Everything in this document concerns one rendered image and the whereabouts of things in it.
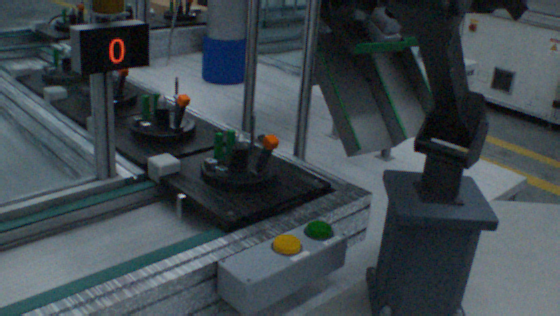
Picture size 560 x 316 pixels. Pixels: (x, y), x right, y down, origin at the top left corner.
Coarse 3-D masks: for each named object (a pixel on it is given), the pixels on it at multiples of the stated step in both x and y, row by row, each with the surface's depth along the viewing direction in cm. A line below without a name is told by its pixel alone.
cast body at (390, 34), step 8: (376, 8) 106; (384, 8) 107; (368, 16) 111; (376, 16) 106; (384, 16) 104; (392, 16) 104; (368, 24) 108; (376, 24) 106; (384, 24) 105; (392, 24) 105; (368, 32) 109; (376, 32) 107; (384, 32) 105; (392, 32) 107; (376, 40) 107; (384, 40) 105; (392, 40) 106
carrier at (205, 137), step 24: (144, 96) 118; (120, 120) 123; (144, 120) 119; (168, 120) 118; (192, 120) 121; (120, 144) 111; (144, 144) 112; (168, 144) 113; (192, 144) 114; (144, 168) 104
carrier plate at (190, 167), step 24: (192, 168) 104; (288, 168) 107; (192, 192) 95; (216, 192) 96; (264, 192) 97; (288, 192) 98; (312, 192) 100; (216, 216) 89; (240, 216) 89; (264, 216) 93
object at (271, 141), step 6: (258, 138) 95; (264, 138) 94; (270, 138) 93; (276, 138) 94; (264, 144) 94; (270, 144) 93; (276, 144) 94; (264, 150) 95; (270, 150) 95; (264, 156) 95; (258, 162) 97; (264, 162) 96; (258, 168) 97; (264, 168) 98
